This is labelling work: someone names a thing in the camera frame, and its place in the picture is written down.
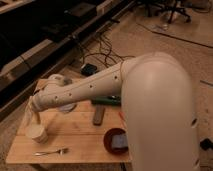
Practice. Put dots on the black office chair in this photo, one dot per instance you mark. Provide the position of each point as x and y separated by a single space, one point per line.
165 6

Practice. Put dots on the dark rectangular block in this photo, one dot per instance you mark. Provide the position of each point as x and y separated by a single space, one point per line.
98 115

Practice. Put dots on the dark red bowl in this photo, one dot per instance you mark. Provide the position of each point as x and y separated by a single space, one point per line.
108 139

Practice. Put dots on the grey blue round lid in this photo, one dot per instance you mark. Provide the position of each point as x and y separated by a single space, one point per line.
67 108

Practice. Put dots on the blue sponge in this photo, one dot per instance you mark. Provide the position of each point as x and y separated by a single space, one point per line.
119 141

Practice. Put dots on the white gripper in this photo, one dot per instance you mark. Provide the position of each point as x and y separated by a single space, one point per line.
29 112

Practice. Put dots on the black power adapter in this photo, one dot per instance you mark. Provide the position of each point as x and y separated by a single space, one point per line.
88 69

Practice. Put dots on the white paper cup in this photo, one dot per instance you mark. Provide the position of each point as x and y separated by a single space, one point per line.
37 133

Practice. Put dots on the silver fork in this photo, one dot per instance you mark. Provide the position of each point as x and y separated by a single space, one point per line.
59 151

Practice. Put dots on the black box on floor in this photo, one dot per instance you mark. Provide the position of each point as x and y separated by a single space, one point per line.
206 144

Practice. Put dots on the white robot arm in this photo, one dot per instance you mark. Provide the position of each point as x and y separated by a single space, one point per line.
157 100

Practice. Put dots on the green plastic bin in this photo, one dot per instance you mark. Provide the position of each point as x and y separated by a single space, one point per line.
107 100

